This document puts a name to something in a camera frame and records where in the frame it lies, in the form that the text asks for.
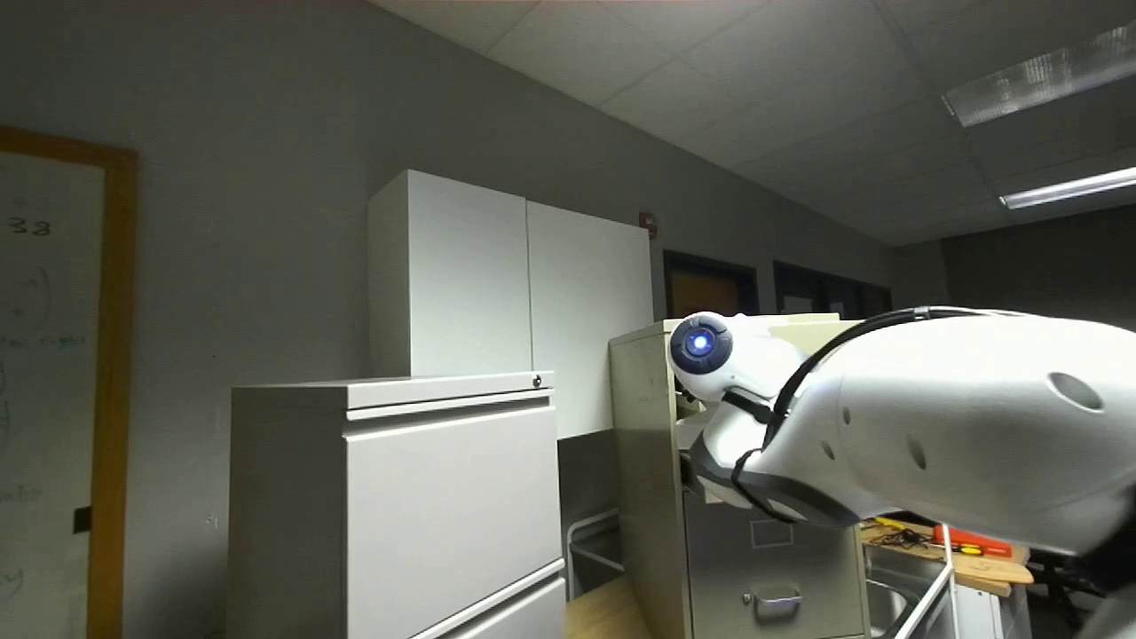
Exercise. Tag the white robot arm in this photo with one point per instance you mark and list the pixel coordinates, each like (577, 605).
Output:
(972, 428)

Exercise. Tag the tall white two-door cabinet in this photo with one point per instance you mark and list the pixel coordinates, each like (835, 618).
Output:
(499, 286)

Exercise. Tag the beige metal filing cabinet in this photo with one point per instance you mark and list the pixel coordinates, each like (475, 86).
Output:
(643, 473)

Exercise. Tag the grey lateral file cabinet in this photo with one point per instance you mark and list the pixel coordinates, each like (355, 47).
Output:
(447, 519)

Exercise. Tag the beige drawer with label holder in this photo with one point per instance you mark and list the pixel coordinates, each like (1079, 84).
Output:
(817, 581)

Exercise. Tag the dark wooden door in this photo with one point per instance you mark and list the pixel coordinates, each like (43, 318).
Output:
(708, 289)

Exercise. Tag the white metal rack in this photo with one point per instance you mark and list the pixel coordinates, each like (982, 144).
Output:
(587, 533)

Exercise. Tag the dark framed window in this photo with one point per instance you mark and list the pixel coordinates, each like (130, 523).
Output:
(827, 294)

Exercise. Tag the stainless steel sink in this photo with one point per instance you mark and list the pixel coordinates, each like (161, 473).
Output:
(893, 597)

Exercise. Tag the white metal pole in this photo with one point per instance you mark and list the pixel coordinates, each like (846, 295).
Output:
(928, 597)

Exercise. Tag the wooden board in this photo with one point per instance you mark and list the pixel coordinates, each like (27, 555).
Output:
(996, 570)

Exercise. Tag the narrow fluorescent ceiling light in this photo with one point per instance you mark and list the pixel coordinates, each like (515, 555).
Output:
(1067, 189)

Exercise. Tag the wood-framed whiteboard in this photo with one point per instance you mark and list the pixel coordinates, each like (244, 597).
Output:
(56, 377)

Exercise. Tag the large fluorescent ceiling light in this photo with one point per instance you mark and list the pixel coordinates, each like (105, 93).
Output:
(1043, 75)

